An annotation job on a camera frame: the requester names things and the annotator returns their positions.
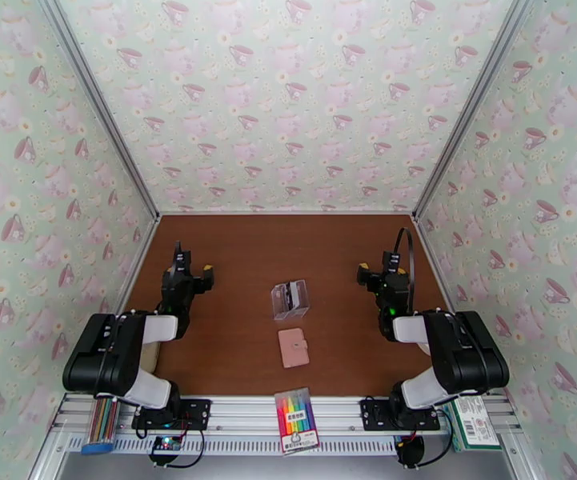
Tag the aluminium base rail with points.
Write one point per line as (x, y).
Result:
(248, 411)

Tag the clear acrylic card box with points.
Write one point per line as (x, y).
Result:
(280, 306)

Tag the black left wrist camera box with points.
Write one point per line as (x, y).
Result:
(182, 258)

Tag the small circuit board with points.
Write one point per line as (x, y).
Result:
(165, 444)

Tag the clear case of coloured pencils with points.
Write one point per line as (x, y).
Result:
(100, 428)

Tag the pink card holder wallet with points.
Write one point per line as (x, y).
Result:
(293, 348)

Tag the pack of coloured highlighters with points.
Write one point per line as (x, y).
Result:
(295, 418)

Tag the aluminium frame profile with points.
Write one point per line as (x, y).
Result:
(98, 101)
(440, 273)
(120, 293)
(473, 101)
(288, 212)

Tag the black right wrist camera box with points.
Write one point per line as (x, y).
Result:
(392, 262)

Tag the black round puck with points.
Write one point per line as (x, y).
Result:
(160, 459)
(410, 451)

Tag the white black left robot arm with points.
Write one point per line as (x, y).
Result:
(108, 353)

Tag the stack of dark cards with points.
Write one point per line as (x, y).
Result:
(295, 293)

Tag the green white cardboard box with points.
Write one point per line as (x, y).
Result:
(473, 428)

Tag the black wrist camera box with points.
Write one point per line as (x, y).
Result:
(182, 258)
(392, 262)

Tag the beige glasses case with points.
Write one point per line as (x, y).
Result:
(152, 356)

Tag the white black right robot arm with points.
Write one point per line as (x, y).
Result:
(468, 353)

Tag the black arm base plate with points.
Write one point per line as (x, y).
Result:
(373, 413)
(198, 411)

